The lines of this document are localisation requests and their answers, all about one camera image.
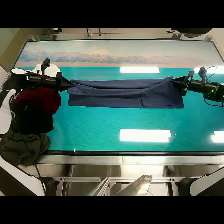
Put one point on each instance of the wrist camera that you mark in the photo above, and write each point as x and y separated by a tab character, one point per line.
202	72
45	64

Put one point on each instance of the silver frame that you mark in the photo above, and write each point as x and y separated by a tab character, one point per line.
120	173

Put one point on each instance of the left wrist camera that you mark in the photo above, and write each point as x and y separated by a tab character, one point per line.
45	64

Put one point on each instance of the red garment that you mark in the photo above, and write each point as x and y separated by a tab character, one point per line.
40	98

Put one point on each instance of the black garment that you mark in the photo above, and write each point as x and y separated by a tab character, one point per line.
34	121

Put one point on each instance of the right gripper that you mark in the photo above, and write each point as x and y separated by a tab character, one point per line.
178	82

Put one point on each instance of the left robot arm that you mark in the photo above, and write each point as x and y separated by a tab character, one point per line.
30	79

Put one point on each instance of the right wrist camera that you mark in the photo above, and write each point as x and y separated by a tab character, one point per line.
202	72

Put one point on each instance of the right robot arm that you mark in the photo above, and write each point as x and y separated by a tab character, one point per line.
208	88

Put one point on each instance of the navy blue T-shirt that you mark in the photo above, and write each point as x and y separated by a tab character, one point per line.
130	93

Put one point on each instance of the dark grey garment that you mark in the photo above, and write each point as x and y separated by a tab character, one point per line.
24	148

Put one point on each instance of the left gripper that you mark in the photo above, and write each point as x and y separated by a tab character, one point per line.
65	84

